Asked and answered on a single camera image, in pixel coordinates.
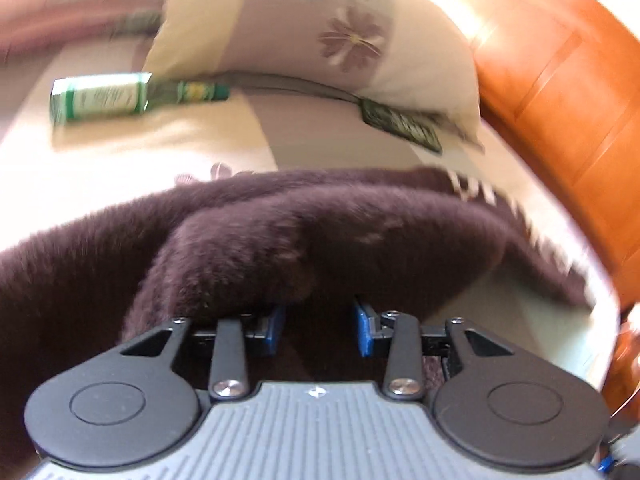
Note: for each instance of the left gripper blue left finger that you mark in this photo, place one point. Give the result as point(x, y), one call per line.
point(235, 340)

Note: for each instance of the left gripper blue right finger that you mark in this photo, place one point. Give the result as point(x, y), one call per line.
point(396, 337)

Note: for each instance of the dark brown fuzzy sweater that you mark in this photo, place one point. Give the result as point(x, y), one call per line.
point(411, 239)

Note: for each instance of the dark green patterned packet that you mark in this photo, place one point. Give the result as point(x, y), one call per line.
point(399, 124)

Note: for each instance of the striped pastel bed sheet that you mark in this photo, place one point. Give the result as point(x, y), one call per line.
point(51, 176)

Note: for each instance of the green glass bottle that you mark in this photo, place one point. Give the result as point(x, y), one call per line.
point(90, 97)

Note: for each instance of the orange wooden headboard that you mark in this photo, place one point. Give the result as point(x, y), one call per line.
point(560, 80)

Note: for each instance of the floral cream pillow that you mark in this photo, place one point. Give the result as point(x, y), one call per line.
point(406, 54)

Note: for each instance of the pink floral folded quilt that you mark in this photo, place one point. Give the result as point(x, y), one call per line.
point(33, 25)

